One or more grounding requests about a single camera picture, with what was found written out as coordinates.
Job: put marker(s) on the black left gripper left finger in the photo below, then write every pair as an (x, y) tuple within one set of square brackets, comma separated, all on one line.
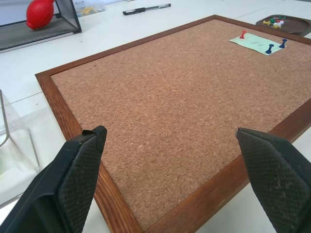
[(73, 184)]

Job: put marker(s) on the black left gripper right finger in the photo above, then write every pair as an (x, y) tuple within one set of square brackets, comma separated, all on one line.
[(274, 184)]

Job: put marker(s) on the wooden framed cork board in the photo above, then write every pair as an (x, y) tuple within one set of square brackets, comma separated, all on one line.
[(175, 102)]

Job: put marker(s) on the blue push pin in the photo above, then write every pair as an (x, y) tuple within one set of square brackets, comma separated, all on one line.
[(283, 43), (269, 49)]

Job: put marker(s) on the pale green paper note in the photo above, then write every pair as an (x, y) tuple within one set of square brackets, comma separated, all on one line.
[(257, 43)]

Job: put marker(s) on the red push pin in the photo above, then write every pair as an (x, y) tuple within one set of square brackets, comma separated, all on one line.
[(243, 34)]

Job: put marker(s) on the yellow bone-shaped toy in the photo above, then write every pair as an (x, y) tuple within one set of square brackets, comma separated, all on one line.
[(266, 23)]

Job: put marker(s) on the green plastic toy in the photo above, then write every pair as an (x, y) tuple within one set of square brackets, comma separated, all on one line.
[(281, 18)]

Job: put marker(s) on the clear acrylic holder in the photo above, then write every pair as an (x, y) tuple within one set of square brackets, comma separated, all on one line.
[(17, 136)]

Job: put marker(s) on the dark brown round tray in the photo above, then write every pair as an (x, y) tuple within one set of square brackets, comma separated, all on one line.
[(295, 25)]

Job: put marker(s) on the black mesh desk organizer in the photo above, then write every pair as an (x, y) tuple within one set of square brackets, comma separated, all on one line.
[(36, 26)]

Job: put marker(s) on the red rubber air blower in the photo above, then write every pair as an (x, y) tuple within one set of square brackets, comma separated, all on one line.
[(39, 14)]

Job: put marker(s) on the clear box of clips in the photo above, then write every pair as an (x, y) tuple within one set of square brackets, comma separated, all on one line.
[(90, 8)]

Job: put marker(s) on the black gel pen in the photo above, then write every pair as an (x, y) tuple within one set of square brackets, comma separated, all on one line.
[(145, 9)]

